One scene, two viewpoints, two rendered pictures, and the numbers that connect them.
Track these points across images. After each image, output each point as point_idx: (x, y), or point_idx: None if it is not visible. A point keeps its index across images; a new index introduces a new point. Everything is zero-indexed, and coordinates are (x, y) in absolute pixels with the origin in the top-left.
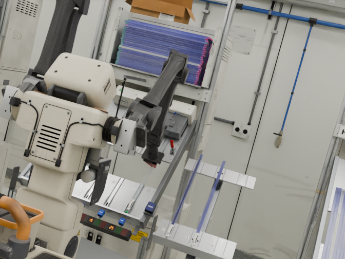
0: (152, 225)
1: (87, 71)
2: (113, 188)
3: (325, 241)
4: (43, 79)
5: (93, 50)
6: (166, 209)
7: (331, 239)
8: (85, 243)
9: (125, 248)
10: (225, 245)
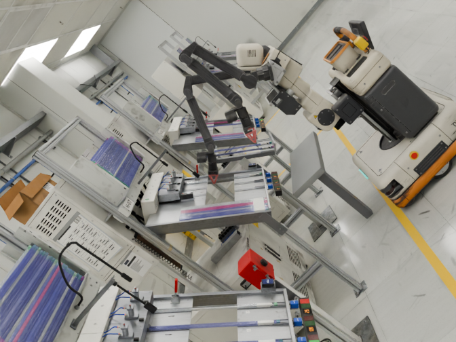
0: (261, 167)
1: (249, 43)
2: (246, 183)
3: (232, 138)
4: (246, 73)
5: (109, 203)
6: (214, 245)
7: (229, 137)
8: (296, 169)
9: (264, 234)
10: (260, 140)
